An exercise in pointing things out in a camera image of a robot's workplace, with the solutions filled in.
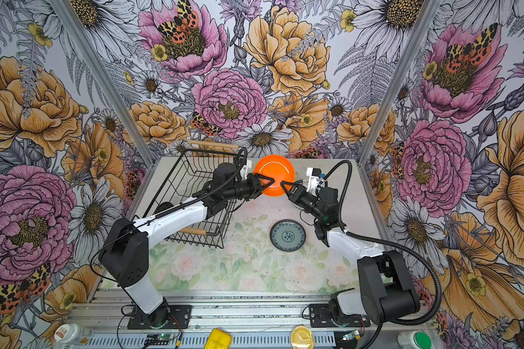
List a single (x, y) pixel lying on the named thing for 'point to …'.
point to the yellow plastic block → (218, 339)
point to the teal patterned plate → (287, 235)
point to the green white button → (414, 339)
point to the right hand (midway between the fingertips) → (279, 189)
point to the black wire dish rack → (191, 172)
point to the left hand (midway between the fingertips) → (273, 187)
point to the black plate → (163, 206)
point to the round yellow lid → (302, 337)
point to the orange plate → (278, 168)
